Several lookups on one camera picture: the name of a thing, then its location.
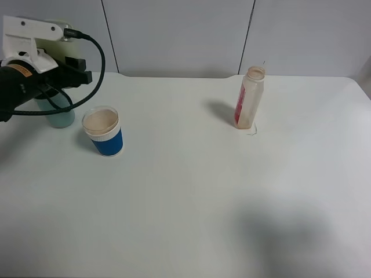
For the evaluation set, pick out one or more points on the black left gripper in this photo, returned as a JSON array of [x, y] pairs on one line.
[[20, 83]]

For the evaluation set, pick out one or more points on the light green plastic cup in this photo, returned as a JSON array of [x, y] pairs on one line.
[[54, 45]]

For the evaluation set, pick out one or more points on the clear plastic drink bottle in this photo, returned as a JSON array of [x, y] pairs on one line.
[[251, 91]]

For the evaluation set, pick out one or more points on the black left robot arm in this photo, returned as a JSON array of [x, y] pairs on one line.
[[20, 83]]

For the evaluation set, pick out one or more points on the teal plastic cup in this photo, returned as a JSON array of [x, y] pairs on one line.
[[61, 120]]

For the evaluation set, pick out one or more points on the blue sleeved paper cup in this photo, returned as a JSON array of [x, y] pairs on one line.
[[102, 125]]

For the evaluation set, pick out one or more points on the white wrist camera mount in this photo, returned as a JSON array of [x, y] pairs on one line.
[[19, 41]]

